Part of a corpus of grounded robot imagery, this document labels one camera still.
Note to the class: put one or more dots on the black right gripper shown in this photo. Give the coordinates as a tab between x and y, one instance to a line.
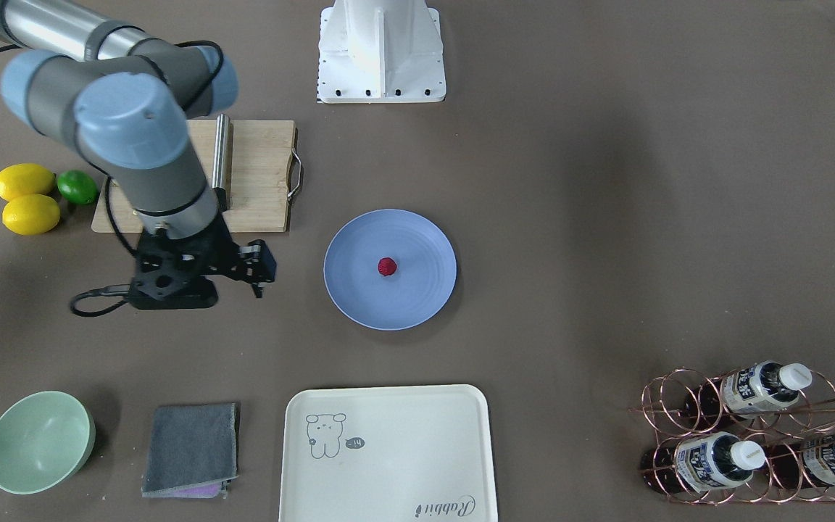
254	264

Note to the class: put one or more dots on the red strawberry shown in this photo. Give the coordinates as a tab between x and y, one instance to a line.
387	266

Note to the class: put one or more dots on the blue round plate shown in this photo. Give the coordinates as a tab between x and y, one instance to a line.
422	285

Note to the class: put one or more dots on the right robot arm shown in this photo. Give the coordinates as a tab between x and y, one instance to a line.
121	100

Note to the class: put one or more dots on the steel muddler black tip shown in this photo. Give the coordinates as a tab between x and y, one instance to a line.
222	159

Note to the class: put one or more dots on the wooden cutting board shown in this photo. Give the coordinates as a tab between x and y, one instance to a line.
260	180

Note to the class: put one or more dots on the grey folded cloth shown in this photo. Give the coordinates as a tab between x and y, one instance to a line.
193	451

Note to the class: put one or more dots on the green lime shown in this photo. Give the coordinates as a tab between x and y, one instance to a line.
77	187

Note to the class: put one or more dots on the lower whole lemon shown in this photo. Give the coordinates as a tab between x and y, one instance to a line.
32	214

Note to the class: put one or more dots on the whole lemon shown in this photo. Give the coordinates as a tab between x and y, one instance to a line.
32	214
25	179

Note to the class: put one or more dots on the cream rabbit tray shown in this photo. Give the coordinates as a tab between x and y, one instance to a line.
395	453

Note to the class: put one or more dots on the upper whole lemon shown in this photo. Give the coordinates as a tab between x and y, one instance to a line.
25	179

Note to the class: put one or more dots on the mint green bowl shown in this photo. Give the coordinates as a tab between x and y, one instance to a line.
44	439

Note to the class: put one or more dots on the front tea bottle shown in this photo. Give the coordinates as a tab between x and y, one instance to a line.
700	464

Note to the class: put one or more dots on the tea bottle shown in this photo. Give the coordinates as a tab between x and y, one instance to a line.
700	464
764	388
808	464

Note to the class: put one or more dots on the back tea bottle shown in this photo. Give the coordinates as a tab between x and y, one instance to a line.
808	464
764	388

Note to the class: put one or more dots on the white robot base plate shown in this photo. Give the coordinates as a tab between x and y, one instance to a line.
380	52

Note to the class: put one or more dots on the copper wire bottle rack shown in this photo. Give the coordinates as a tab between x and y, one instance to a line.
662	406

